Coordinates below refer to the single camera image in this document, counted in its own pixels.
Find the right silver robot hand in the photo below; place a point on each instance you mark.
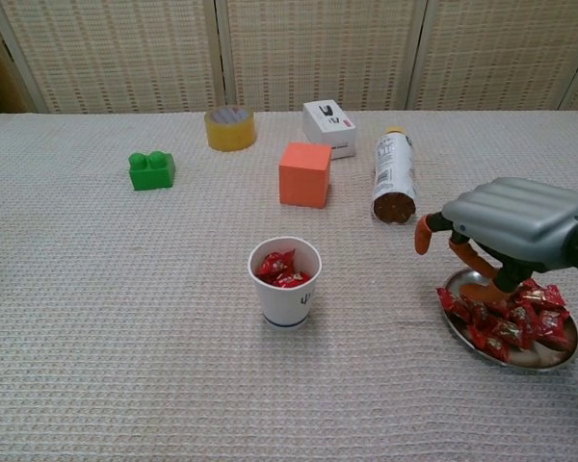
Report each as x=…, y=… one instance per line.
x=515, y=212

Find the red candy pile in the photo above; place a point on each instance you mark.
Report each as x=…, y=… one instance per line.
x=515, y=327

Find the red candy batch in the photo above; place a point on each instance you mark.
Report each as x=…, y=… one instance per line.
x=279, y=274

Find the white paper cup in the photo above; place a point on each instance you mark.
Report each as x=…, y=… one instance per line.
x=279, y=308

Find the round metal plate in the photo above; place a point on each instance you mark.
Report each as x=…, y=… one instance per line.
x=457, y=279

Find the white labelled drink bottle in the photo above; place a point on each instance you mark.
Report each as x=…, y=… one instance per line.
x=395, y=168

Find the white printed cardboard box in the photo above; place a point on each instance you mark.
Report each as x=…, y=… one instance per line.
x=327, y=130

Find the orange foam cube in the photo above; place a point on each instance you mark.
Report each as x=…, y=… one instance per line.
x=303, y=183

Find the yellow packing tape roll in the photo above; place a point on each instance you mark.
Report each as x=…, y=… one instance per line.
x=231, y=137

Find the green toy building block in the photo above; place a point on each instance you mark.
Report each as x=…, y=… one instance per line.
x=151, y=175

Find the beige waffle weave tablecloth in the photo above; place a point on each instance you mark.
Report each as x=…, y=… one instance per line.
x=125, y=337

